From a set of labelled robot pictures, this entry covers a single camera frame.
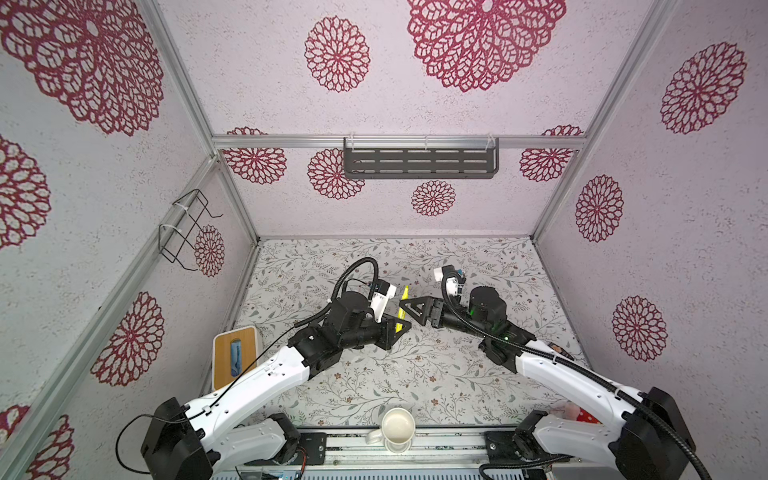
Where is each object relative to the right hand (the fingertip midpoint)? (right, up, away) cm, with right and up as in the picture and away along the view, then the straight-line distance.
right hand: (406, 301), depth 70 cm
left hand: (0, -7, +2) cm, 7 cm away
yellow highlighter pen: (-1, -3, -1) cm, 3 cm away
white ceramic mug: (-2, -33, +7) cm, 34 cm away
